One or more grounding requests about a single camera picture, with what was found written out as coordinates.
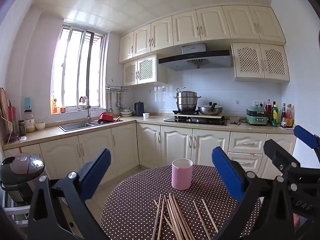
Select red utensil holder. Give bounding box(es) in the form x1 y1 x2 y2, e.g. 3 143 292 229
7 106 17 130

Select white charger cable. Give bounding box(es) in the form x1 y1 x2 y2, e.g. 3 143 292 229
0 110 13 152

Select red-label cola bottle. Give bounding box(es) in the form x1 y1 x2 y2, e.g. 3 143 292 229
265 99 272 123

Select wooden stove board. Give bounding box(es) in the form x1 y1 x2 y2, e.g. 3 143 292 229
174 114 225 120

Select wooden cutting board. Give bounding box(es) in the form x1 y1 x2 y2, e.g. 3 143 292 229
0 87 12 135

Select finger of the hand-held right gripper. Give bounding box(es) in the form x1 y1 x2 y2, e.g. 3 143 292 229
293 125 320 160
263 139 305 178

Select cream upper wall cabinets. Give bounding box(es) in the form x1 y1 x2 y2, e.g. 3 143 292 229
118 5 286 64

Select dark soy sauce bottle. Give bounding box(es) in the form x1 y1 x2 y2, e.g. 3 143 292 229
280 103 287 127

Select large cream-filled jar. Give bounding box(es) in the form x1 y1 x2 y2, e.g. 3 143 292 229
24 109 36 133

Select green electric cooker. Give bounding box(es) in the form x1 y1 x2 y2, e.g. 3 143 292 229
246 106 268 125

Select red sauce bottle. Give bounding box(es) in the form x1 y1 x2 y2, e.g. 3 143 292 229
286 104 294 128

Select bunch of wooden chopsticks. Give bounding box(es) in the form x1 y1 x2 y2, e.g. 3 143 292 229
153 192 219 240

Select steel kitchen sink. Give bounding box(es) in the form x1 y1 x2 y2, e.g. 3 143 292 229
59 120 123 132

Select steel wok with lid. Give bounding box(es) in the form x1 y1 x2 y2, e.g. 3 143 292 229
198 102 223 116

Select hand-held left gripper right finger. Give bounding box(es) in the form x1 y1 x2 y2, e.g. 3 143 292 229
211 146 295 240

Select red pot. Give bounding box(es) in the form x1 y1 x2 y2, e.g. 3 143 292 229
98 112 114 124

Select white chair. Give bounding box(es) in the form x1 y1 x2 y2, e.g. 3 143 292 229
2 192 33 228

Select black electric kettle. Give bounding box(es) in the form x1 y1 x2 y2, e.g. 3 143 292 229
134 101 145 117

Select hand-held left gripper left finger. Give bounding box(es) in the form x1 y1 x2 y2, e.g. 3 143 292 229
27 148 112 240

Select kitchen window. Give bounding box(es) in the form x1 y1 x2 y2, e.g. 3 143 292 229
51 24 107 114

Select black glass cooktop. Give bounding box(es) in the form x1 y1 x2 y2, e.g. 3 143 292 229
164 116 228 126

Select black range hood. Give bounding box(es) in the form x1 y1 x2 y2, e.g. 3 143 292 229
158 43 232 72

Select steel faucet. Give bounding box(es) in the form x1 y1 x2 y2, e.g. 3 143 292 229
79 96 92 124

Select steel steamer pot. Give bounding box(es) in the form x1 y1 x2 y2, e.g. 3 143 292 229
174 87 202 112

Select cream lattice door cabinet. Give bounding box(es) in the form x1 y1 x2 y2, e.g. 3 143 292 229
122 54 168 87
230 42 290 84

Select pink cup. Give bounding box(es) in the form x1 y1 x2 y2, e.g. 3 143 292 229
171 158 193 190

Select dark rice cooker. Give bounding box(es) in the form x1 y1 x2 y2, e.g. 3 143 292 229
0 154 46 203

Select brown polka-dot tablecloth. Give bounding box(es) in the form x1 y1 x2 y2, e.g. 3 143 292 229
101 164 263 240

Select wall utensil rail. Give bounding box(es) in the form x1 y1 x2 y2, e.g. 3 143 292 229
105 85 129 93

